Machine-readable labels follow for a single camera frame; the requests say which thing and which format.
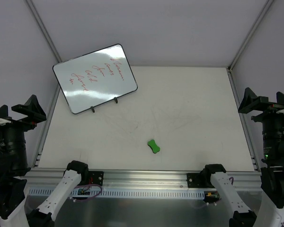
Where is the small whiteboard black frame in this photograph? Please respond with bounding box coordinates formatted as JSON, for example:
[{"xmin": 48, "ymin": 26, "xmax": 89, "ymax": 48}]
[{"xmin": 53, "ymin": 44, "xmax": 138, "ymax": 114}]

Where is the green foam whiteboard eraser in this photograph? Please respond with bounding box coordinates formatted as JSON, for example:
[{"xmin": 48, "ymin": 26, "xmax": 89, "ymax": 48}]
[{"xmin": 147, "ymin": 139, "xmax": 160, "ymax": 154}]

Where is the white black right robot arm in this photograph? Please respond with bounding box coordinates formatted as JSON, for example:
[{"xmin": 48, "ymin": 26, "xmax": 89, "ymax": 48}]
[{"xmin": 201, "ymin": 88, "xmax": 284, "ymax": 227}]

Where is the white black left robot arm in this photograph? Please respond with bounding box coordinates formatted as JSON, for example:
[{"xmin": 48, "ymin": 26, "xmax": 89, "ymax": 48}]
[{"xmin": 0, "ymin": 95, "xmax": 89, "ymax": 227}]

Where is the right aluminium frame post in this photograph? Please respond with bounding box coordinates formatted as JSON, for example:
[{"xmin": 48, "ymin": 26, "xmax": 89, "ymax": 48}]
[{"xmin": 228, "ymin": 0, "xmax": 275, "ymax": 71}]

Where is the aluminium frame post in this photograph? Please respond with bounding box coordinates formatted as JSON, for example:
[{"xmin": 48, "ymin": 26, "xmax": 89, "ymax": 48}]
[
  {"xmin": 25, "ymin": 0, "xmax": 62, "ymax": 62},
  {"xmin": 228, "ymin": 0, "xmax": 275, "ymax": 71}
]

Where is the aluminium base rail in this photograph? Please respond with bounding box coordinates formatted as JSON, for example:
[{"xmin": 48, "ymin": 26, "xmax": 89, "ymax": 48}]
[{"xmin": 23, "ymin": 168, "xmax": 261, "ymax": 191}]

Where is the wire whiteboard easel stand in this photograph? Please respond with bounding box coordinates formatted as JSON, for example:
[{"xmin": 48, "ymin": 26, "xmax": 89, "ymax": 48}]
[{"xmin": 90, "ymin": 97, "xmax": 118, "ymax": 113}]

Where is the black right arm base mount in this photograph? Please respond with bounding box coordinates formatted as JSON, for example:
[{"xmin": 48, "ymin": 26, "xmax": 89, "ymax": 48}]
[{"xmin": 186, "ymin": 173, "xmax": 213, "ymax": 189}]

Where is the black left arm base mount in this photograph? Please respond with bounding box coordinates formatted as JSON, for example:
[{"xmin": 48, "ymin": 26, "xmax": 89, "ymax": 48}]
[{"xmin": 87, "ymin": 171, "xmax": 104, "ymax": 186}]

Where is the left aluminium frame post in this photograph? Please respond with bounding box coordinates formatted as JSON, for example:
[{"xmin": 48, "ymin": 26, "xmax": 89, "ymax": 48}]
[{"xmin": 25, "ymin": 0, "xmax": 62, "ymax": 62}]

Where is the white slotted cable duct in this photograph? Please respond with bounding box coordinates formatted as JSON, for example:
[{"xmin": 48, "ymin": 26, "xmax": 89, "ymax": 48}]
[{"xmin": 28, "ymin": 188, "xmax": 205, "ymax": 200}]

